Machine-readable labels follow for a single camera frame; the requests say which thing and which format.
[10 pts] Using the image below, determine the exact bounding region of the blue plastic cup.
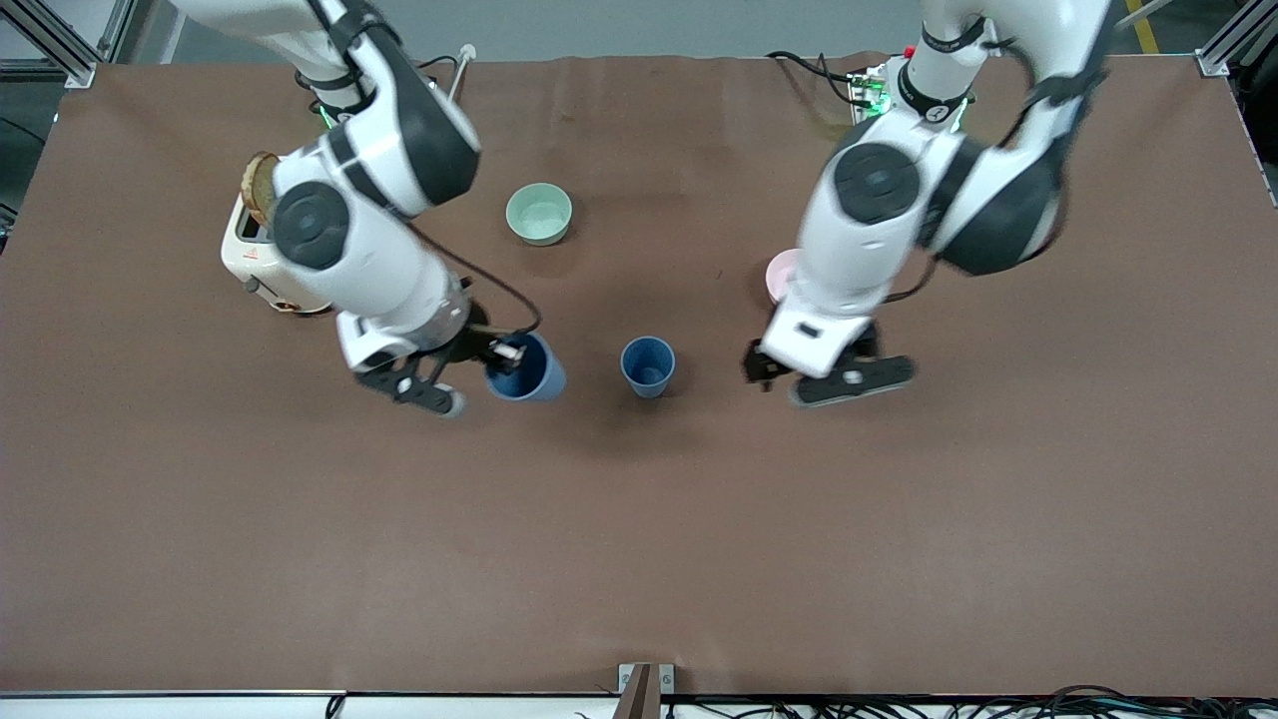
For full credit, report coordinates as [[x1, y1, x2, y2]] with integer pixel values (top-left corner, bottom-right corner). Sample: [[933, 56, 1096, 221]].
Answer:
[[620, 337, 677, 399], [485, 333, 568, 403]]

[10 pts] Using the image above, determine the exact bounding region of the pink bowl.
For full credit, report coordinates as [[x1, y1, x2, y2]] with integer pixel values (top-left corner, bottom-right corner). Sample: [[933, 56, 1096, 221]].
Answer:
[[766, 248, 806, 306]]

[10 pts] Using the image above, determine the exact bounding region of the green bowl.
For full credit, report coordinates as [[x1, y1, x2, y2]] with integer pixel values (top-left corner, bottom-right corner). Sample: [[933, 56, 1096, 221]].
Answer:
[[505, 183, 574, 247]]

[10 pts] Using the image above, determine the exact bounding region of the brown table cover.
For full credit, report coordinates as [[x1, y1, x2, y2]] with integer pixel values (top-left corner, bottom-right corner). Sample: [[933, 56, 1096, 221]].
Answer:
[[0, 52, 1278, 697]]

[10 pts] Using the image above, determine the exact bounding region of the cream white toaster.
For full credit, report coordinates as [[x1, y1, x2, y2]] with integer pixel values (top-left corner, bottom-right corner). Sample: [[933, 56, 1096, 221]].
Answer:
[[221, 190, 340, 317]]

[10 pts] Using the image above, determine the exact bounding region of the brown bread slice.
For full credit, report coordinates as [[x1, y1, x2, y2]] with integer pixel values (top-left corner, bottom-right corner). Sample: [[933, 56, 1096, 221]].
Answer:
[[242, 152, 283, 227]]

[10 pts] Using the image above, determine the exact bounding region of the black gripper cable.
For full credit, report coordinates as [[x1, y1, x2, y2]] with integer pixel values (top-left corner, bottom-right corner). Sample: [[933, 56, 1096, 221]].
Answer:
[[879, 255, 942, 304], [407, 222, 545, 343]]

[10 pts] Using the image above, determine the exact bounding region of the white toaster power cable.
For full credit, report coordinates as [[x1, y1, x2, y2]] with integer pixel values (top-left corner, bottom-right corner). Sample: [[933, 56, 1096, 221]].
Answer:
[[442, 44, 477, 103]]

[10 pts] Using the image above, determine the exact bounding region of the black arm base cable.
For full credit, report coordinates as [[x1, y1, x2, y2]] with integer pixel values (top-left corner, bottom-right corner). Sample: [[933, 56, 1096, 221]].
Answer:
[[767, 50, 862, 109]]

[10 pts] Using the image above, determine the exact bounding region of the metal mounting bracket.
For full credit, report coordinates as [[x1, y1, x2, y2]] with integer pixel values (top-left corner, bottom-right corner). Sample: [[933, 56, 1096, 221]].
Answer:
[[617, 662, 676, 696]]

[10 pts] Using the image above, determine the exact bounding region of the dark camera post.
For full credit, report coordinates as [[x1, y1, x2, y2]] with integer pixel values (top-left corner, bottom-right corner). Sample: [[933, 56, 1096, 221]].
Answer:
[[619, 664, 662, 719]]

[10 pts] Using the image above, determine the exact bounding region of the aluminium frame profile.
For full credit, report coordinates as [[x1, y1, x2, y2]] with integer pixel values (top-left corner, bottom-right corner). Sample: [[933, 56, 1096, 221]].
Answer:
[[1195, 0, 1278, 79], [0, 0, 136, 89]]

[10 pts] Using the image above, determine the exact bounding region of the white table edge rail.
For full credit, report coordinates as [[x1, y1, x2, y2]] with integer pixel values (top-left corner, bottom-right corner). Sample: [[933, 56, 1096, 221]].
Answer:
[[0, 691, 1278, 719]]

